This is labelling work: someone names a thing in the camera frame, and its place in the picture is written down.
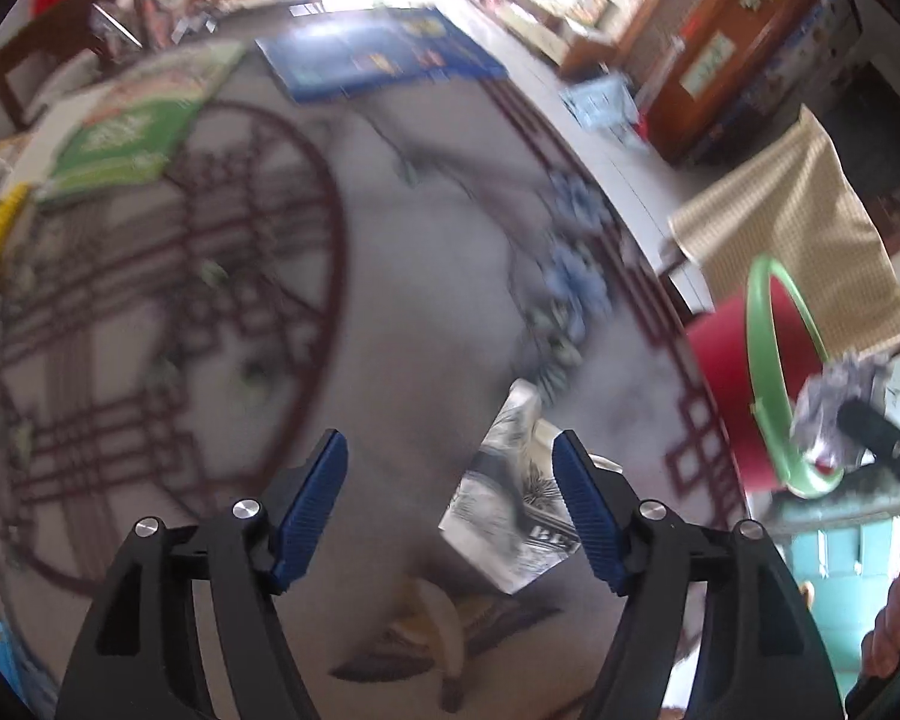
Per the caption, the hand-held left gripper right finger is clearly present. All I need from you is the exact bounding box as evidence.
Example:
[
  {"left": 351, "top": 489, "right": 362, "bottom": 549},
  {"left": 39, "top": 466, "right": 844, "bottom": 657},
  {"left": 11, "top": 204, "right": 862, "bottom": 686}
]
[{"left": 550, "top": 428, "right": 845, "bottom": 720}]

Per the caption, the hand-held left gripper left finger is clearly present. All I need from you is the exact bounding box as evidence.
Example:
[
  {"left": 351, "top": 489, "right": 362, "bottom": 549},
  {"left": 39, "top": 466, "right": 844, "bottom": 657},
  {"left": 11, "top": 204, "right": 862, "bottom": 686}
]
[{"left": 54, "top": 428, "right": 350, "bottom": 720}]

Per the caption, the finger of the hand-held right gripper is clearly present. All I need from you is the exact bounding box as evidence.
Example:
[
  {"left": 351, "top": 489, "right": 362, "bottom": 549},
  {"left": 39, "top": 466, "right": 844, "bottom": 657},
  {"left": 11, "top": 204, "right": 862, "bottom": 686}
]
[{"left": 835, "top": 398, "right": 900, "bottom": 505}]

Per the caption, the black and white newsprint paper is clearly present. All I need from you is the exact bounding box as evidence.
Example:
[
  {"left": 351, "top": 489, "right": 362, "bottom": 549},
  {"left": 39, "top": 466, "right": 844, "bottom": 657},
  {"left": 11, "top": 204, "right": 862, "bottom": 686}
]
[{"left": 438, "top": 378, "right": 624, "bottom": 595}]

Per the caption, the red bucket with green rim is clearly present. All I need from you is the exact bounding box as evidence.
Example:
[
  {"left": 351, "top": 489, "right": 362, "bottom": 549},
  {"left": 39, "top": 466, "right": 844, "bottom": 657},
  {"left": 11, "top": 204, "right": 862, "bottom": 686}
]
[{"left": 685, "top": 254, "right": 849, "bottom": 499}]

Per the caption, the person's right hand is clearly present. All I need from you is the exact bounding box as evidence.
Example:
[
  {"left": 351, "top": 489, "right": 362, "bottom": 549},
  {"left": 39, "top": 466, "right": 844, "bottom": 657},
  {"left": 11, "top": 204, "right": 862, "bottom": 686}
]
[{"left": 861, "top": 510, "right": 900, "bottom": 682}]

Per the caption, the teal cabinet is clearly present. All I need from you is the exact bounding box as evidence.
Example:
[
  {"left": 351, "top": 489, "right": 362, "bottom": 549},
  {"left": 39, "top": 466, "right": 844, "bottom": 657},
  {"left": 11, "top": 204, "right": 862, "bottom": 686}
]
[{"left": 772, "top": 501, "right": 900, "bottom": 625}]

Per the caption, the beige checkered cloth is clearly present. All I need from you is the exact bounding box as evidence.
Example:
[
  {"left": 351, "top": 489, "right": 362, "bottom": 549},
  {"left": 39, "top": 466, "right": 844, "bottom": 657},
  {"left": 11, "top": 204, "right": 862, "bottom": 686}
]
[{"left": 667, "top": 104, "right": 900, "bottom": 362}]

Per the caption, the blue plastic bag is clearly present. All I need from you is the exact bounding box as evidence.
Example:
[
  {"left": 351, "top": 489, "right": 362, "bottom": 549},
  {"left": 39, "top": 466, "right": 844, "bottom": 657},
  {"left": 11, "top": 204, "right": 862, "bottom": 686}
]
[{"left": 558, "top": 74, "right": 643, "bottom": 141}]

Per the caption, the green textbook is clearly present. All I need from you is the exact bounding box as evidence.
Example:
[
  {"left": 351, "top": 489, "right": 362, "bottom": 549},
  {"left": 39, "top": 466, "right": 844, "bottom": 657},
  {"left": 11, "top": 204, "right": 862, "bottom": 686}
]
[{"left": 33, "top": 40, "right": 249, "bottom": 201}]

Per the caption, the framed bamboo painting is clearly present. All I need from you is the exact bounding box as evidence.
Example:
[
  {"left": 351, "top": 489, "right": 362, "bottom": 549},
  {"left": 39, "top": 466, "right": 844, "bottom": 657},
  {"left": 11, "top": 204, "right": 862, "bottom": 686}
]
[{"left": 678, "top": 29, "right": 737, "bottom": 95}]

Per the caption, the blue book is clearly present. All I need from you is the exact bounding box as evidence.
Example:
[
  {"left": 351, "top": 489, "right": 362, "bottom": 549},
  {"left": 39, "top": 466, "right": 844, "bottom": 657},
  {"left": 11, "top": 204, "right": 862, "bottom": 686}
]
[{"left": 254, "top": 7, "right": 510, "bottom": 104}]

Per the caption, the low television cabinet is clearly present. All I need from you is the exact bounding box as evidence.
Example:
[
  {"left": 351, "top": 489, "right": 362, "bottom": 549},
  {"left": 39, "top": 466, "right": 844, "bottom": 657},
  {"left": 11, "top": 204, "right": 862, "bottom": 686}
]
[{"left": 457, "top": 0, "right": 624, "bottom": 69}]

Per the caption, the dark wooden chair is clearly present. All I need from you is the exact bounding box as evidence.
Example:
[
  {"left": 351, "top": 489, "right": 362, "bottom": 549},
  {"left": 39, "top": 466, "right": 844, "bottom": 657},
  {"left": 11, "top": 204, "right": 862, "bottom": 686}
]
[{"left": 0, "top": 0, "right": 144, "bottom": 130}]

